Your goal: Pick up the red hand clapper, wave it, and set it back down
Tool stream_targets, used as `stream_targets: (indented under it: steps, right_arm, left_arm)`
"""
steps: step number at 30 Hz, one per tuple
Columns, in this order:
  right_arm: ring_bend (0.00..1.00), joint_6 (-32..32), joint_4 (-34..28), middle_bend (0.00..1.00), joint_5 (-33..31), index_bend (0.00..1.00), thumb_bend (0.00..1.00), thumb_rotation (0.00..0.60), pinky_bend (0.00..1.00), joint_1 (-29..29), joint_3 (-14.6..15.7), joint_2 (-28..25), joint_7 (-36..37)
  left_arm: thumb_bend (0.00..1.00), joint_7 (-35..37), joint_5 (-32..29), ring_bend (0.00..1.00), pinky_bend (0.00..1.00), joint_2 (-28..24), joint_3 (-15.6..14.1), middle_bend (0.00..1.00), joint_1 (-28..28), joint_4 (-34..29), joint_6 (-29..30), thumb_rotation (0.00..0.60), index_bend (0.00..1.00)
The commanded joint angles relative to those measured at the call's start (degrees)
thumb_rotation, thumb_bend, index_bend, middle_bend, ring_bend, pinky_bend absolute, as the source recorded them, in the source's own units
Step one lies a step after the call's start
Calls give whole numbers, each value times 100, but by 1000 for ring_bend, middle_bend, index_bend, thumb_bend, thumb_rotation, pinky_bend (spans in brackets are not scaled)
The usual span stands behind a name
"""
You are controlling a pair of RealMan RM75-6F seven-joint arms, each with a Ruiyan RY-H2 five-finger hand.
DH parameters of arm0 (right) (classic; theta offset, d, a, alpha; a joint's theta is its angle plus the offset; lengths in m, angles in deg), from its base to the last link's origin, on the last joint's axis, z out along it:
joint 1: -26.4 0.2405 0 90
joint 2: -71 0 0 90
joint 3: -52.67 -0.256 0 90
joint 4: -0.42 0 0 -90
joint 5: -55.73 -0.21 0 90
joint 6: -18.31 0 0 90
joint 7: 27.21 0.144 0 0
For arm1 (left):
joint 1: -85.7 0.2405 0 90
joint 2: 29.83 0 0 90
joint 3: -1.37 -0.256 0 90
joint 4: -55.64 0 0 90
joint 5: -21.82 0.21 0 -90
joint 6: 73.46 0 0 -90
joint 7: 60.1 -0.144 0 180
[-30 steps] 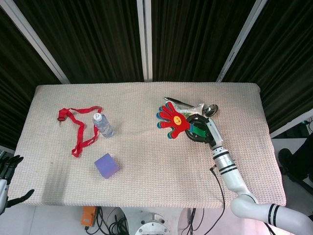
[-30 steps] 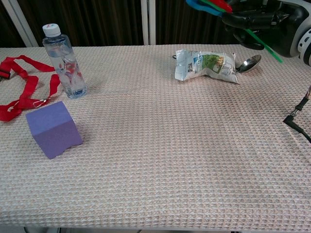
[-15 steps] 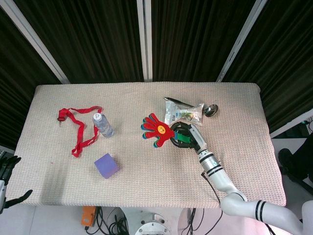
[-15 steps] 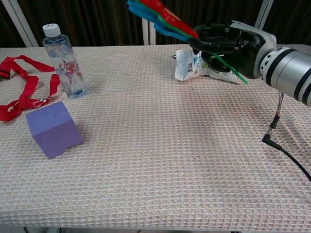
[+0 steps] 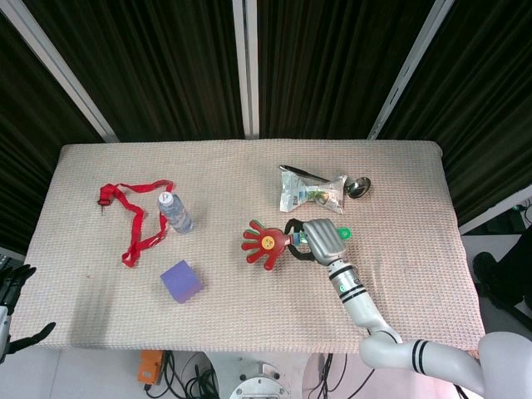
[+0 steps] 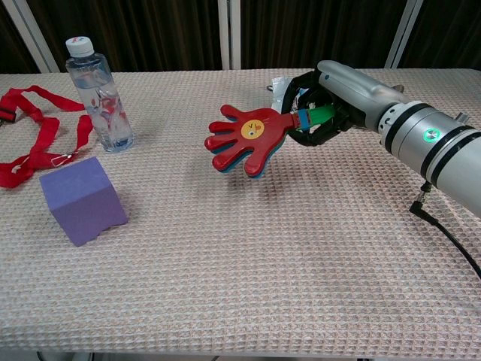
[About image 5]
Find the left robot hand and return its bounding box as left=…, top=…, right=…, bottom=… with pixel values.
left=0, top=265, right=57, bottom=362

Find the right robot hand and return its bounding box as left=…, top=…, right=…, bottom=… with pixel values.
left=283, top=217, right=348, bottom=267

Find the red hand clapper green handle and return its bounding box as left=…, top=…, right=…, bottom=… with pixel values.
left=242, top=219, right=353, bottom=271

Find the orange device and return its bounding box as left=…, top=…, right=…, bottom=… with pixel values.
left=138, top=350, right=164, bottom=386

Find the crumpled silver snack bag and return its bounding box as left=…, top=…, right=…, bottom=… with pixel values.
left=278, top=170, right=349, bottom=216

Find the metal spoon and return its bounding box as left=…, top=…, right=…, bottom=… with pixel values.
left=278, top=165, right=372, bottom=200

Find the beige waffle tablecloth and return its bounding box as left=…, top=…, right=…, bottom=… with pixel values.
left=7, top=139, right=488, bottom=355

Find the purple foam cube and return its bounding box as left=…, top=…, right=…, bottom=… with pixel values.
left=160, top=259, right=204, bottom=305

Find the clear plastic water bottle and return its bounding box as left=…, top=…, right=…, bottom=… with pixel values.
left=156, top=192, right=195, bottom=235

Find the black stand base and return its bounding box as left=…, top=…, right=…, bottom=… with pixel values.
left=473, top=224, right=532, bottom=321

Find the black pleated curtain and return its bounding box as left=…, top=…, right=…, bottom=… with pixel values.
left=0, top=0, right=532, bottom=254

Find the red fabric lanyard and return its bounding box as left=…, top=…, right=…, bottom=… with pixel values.
left=97, top=179, right=175, bottom=269

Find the round metal base plate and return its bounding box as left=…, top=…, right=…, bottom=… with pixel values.
left=229, top=360, right=294, bottom=399

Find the black floor cable bundle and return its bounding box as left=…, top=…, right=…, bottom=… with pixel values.
left=161, top=351, right=228, bottom=399

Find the white frame post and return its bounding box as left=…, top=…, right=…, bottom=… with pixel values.
left=367, top=0, right=456, bottom=140
left=231, top=0, right=261, bottom=140
left=0, top=0, right=119, bottom=143

